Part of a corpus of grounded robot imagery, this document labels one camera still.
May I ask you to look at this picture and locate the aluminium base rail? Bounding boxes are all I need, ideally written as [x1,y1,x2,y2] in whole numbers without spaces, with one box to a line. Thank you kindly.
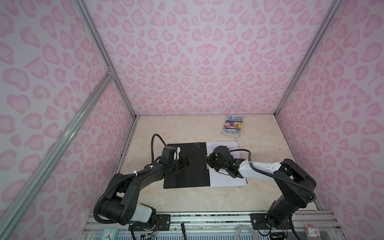
[82,210,343,240]

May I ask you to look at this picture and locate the aluminium frame corner post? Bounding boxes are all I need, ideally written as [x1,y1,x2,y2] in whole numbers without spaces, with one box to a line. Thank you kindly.
[274,0,344,119]
[74,0,137,119]

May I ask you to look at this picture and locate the printed sheet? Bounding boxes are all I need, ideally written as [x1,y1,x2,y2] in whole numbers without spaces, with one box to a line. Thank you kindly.
[206,141,247,188]

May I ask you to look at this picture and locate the colourful treehouse book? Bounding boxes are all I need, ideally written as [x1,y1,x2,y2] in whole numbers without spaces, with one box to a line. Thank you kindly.
[222,115,244,138]

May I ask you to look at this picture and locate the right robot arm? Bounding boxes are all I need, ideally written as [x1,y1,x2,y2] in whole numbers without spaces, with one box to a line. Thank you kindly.
[206,146,317,229]

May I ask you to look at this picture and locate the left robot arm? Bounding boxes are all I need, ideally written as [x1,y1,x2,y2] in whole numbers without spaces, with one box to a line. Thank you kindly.
[93,146,196,227]

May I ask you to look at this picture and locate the aluminium frame corner post left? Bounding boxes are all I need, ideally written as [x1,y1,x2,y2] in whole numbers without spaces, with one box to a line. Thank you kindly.
[74,0,137,119]

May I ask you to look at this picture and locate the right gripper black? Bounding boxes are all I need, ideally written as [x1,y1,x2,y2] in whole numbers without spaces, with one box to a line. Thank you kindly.
[202,151,228,173]

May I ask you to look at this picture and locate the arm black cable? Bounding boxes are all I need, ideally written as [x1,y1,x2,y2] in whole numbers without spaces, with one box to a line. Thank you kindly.
[150,133,167,163]
[229,148,316,202]

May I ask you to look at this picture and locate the aluminium frame corner post right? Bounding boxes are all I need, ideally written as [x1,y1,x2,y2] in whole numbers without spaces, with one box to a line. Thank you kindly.
[274,0,344,119]

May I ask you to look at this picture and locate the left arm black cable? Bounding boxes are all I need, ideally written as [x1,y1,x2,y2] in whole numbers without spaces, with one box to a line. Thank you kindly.
[150,133,167,163]

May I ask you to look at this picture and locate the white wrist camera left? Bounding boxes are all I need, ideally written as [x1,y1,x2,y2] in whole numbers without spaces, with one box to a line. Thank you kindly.
[174,147,181,160]

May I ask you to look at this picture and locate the blue and black file folder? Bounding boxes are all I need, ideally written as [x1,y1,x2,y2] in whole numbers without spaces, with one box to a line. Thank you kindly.
[164,142,210,189]

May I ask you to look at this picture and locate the small teal alarm clock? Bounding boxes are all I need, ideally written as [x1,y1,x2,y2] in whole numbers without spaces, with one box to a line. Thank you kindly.
[100,228,120,240]

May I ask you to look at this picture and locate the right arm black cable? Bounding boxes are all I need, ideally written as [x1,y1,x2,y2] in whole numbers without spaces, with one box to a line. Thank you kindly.
[229,148,316,202]

